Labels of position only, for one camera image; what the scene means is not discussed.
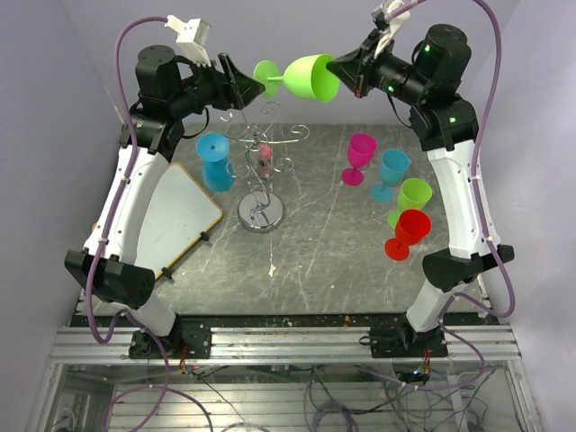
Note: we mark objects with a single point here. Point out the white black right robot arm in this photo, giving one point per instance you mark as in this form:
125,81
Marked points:
448,132

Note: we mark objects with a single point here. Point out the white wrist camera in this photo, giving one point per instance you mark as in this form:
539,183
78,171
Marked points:
191,38
388,17

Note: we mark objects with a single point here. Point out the white board yellow frame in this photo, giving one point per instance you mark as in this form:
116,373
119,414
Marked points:
162,213

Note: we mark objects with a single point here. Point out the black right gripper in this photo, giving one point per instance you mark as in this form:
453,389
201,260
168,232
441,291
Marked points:
356,68

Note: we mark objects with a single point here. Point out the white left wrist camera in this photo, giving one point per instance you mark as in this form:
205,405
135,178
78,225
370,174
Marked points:
191,38

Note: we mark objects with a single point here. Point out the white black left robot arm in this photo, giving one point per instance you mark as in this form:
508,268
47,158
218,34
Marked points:
109,279

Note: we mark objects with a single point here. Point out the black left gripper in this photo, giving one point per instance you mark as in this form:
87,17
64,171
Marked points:
246,89

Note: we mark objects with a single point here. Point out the red plastic wine glass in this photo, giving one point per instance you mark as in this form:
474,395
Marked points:
412,226

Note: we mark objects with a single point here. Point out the aluminium rail frame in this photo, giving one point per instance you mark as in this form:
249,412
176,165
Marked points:
304,372

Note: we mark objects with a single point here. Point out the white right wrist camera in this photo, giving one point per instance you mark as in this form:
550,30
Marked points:
388,17

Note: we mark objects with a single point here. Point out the teal plastic wine glass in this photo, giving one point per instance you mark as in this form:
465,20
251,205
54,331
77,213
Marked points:
393,166

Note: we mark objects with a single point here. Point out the green plastic wine glass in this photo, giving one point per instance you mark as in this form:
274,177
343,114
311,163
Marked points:
414,194

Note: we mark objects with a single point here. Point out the pink plastic wine glass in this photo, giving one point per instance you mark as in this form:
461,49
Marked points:
361,150

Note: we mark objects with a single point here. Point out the blue plastic wine glass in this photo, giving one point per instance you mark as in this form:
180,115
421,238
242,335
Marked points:
213,149

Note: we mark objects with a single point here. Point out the light green wine glass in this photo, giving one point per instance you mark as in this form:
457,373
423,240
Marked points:
306,78

